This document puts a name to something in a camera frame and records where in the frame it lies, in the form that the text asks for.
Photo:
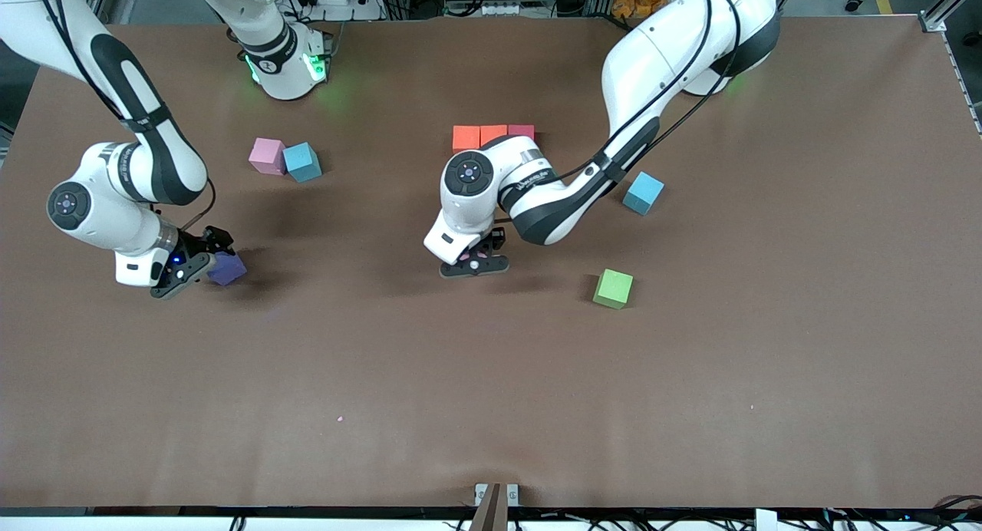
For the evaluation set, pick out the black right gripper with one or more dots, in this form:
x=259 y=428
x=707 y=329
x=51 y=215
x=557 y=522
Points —
x=201 y=243

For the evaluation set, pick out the blue foam cube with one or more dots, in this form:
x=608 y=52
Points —
x=643 y=192
x=301 y=161

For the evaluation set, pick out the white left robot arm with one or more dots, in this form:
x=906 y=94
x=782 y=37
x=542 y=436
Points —
x=468 y=216

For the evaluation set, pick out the silver metal bracket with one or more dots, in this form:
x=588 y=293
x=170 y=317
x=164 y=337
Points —
x=511 y=494

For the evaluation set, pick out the orange foam cube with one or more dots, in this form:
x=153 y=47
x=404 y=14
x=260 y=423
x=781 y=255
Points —
x=493 y=133
x=466 y=137

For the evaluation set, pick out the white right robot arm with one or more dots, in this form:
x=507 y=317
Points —
x=107 y=216

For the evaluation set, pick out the white power strip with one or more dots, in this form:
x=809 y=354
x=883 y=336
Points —
x=364 y=11

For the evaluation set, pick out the small white box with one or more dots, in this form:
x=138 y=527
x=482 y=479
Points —
x=766 y=520

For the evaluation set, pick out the brown flat stick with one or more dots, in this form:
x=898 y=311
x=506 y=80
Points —
x=491 y=512

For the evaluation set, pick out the brown paper table cover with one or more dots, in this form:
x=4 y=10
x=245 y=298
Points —
x=491 y=362

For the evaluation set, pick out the green foam cube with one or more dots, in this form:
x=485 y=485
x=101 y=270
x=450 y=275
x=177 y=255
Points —
x=613 y=288

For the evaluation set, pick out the purple foam cube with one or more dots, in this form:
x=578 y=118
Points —
x=230 y=270

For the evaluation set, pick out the red foam cube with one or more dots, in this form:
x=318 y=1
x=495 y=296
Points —
x=522 y=130

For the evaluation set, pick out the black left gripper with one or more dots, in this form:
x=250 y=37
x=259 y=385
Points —
x=492 y=243

